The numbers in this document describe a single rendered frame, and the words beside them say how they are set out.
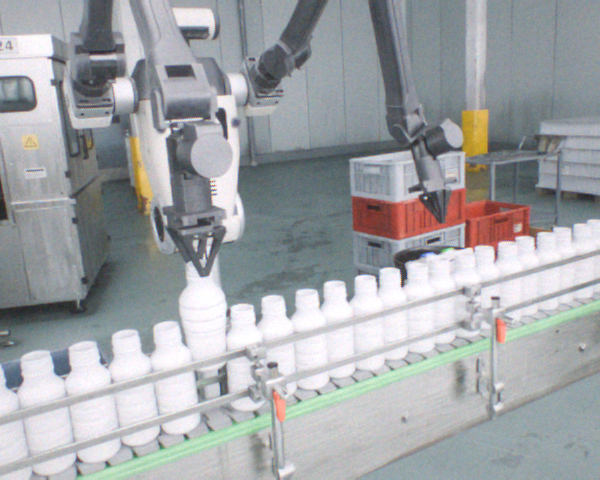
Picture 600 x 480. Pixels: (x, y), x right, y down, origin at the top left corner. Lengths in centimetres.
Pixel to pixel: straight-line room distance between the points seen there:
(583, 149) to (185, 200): 747
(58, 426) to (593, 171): 758
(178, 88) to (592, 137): 741
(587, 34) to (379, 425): 1207
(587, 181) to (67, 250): 617
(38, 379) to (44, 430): 7
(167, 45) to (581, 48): 1226
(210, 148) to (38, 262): 391
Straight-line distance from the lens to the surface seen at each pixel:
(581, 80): 1289
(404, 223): 334
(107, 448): 89
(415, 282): 108
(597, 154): 801
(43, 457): 88
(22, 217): 456
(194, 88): 82
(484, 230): 397
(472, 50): 1109
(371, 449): 109
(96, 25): 126
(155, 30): 87
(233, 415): 95
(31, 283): 466
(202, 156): 74
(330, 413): 100
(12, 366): 146
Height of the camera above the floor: 148
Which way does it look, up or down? 14 degrees down
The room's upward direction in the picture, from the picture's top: 4 degrees counter-clockwise
